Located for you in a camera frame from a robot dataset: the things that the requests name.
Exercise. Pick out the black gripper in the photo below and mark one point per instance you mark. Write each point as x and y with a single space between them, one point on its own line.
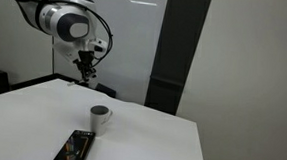
86 57

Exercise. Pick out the black pen with white cap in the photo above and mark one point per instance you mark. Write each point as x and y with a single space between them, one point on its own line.
71 83

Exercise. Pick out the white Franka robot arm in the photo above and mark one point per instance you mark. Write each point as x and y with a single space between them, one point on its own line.
60 21

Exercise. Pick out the grey white mug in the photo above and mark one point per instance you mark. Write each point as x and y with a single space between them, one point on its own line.
98 122

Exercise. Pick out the small black box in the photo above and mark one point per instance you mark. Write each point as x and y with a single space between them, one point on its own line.
106 90

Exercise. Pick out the black hex key set box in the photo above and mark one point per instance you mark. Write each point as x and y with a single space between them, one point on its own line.
74 149

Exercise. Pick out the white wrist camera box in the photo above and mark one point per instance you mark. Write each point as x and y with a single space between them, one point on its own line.
98 47

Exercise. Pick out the black vertical wall pillar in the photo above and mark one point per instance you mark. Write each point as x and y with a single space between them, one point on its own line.
175 52

